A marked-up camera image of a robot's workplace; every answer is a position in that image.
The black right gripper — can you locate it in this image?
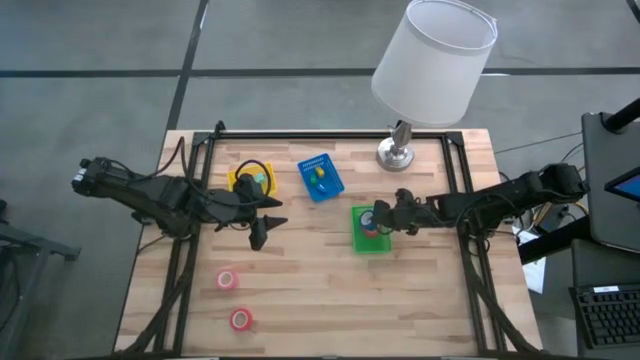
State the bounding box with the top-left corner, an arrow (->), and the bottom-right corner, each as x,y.
372,197 -> 434,236

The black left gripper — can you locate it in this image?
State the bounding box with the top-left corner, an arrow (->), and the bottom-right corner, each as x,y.
209,188 -> 289,253

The pink tape roll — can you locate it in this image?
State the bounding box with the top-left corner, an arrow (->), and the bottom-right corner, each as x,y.
215,269 -> 239,292

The red tape roll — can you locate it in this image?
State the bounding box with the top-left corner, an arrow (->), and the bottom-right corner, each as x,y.
229,307 -> 255,332

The green plastic basket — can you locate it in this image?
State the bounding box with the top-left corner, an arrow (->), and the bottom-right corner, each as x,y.
350,204 -> 393,255

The yellow plastic basket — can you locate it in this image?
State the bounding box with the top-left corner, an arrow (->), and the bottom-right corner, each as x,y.
227,161 -> 278,197

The blue plastic basket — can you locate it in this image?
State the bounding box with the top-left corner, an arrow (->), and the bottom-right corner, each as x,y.
296,152 -> 346,203

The silver lamp with white shade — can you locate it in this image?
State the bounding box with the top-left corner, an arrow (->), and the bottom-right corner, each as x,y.
370,0 -> 499,173

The white paper sheet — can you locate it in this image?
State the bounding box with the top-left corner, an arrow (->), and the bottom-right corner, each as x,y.
512,227 -> 549,295

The black metal bar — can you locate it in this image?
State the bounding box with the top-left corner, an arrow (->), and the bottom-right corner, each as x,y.
517,215 -> 592,265

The grey cart top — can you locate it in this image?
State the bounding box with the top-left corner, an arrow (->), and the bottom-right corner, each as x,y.
581,110 -> 640,254

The black metal stand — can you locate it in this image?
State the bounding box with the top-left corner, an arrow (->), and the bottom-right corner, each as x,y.
0,198 -> 82,360

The computer monitor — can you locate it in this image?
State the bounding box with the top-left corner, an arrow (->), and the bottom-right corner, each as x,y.
603,167 -> 640,204

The black keyboard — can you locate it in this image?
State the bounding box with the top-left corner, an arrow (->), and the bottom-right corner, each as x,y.
569,283 -> 640,351

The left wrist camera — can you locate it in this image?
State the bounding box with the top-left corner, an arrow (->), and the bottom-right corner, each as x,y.
234,174 -> 266,201

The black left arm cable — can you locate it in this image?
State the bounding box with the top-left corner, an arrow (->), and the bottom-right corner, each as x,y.
233,158 -> 275,198

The black aluminium frame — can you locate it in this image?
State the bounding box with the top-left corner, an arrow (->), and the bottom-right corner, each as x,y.
112,119 -> 546,360

